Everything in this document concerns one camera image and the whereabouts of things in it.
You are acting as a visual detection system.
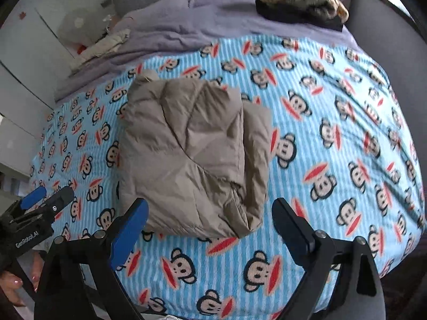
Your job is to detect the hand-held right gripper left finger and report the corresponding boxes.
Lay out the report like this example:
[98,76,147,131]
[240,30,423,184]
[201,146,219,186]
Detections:
[33,198,149,320]

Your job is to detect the white wardrobe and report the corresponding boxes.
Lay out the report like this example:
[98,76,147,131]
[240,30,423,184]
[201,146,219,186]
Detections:
[0,3,78,175]

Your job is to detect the beige puffer jacket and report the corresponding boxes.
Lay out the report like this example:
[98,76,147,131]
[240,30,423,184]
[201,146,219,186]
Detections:
[118,69,272,239]

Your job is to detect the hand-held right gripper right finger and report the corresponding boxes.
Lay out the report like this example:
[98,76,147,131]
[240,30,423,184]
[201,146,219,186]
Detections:
[272,198,381,320]

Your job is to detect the cream crumpled garment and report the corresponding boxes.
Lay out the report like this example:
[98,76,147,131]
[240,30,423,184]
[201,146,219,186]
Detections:
[71,28,131,71]

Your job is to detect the white standing fan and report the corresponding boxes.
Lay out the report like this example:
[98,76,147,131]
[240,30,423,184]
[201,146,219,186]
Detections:
[59,8,108,46]

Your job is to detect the person's left hand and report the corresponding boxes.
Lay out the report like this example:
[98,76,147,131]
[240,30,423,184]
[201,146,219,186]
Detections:
[0,251,43,307]

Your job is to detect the purple duvet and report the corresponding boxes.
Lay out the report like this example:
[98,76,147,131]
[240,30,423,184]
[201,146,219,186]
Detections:
[55,0,361,103]

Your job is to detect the blue monkey printed blanket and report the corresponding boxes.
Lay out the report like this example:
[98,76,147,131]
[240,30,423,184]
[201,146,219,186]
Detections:
[30,35,427,320]

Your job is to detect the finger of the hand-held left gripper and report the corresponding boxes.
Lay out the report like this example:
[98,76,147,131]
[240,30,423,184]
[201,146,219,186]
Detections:
[20,186,75,222]
[9,186,47,215]

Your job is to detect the black folded clothes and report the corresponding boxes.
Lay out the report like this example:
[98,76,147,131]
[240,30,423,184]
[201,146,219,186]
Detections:
[255,0,344,33]

